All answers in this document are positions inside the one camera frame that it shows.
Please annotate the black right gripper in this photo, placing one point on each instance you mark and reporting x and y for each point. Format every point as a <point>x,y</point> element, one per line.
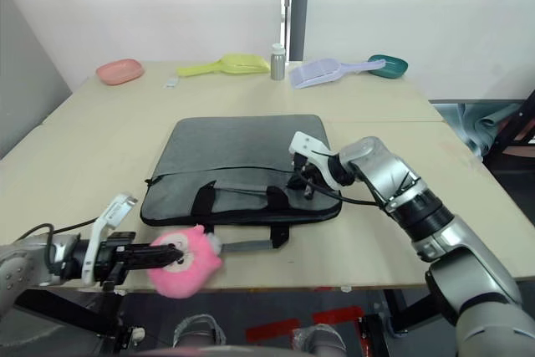
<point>306,169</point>

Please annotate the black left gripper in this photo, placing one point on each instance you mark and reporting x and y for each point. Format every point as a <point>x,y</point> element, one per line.
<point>109,254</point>

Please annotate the pink plush mouse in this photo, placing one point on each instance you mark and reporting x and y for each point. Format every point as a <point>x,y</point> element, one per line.
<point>184,269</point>

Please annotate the grey laptop bag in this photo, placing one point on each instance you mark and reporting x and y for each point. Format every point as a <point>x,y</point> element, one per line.
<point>238,152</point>

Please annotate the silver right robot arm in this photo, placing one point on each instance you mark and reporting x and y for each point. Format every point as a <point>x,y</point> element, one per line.
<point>451,240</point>

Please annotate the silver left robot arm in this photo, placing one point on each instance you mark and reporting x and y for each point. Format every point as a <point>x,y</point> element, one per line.
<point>29,265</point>

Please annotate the grey rounded shape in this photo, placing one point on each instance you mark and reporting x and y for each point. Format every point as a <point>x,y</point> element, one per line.
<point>198,332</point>
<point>319,340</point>

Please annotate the purple plastic scoop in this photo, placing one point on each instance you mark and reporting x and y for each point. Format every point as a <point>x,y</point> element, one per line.
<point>313,72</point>

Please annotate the silver bottle with white cap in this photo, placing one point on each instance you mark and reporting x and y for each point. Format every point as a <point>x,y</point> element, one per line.
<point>277,64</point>

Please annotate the yellow plastic scoop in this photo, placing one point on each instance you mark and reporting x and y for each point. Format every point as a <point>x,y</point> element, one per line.
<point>234,64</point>

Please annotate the red floor tape strip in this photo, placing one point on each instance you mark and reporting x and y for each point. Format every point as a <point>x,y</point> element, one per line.
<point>337,316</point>
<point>273,331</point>

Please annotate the teal plastic dish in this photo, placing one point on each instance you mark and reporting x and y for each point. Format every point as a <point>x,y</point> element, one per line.
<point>388,67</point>

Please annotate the teal crumpled sheeting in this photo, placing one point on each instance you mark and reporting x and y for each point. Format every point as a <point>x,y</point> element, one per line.
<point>472,123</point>

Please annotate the pink plastic dish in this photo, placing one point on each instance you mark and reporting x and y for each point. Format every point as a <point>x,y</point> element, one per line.
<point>120,71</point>

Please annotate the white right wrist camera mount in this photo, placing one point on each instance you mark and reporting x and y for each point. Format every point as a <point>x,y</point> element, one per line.
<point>317,154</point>

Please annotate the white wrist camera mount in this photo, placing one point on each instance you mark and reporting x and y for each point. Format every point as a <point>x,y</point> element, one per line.
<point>317,154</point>
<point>104,219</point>

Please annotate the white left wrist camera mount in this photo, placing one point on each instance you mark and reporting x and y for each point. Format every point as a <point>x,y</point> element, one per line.
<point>104,219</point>

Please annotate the dark vertical door frame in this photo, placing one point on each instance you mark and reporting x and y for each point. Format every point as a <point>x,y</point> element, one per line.
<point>299,6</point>

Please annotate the black and red metal frame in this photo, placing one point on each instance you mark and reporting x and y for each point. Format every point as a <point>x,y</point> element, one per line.
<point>514,131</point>

